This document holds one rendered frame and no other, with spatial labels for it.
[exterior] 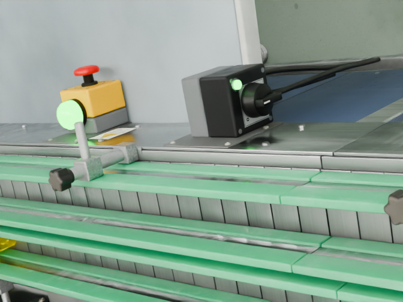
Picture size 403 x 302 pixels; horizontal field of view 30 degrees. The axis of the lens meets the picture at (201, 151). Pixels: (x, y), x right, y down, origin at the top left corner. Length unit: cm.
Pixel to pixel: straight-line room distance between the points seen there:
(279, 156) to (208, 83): 15
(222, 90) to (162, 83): 21
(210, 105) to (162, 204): 15
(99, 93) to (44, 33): 21
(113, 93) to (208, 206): 31
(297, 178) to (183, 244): 17
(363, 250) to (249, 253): 12
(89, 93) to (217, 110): 26
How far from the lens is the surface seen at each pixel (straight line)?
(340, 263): 76
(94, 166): 95
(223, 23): 102
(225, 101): 93
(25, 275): 119
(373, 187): 74
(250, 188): 79
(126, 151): 99
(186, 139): 98
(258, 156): 86
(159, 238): 92
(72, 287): 110
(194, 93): 96
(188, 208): 97
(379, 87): 123
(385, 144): 81
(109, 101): 116
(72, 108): 114
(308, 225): 85
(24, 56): 137
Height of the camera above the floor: 152
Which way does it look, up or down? 44 degrees down
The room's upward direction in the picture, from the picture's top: 114 degrees counter-clockwise
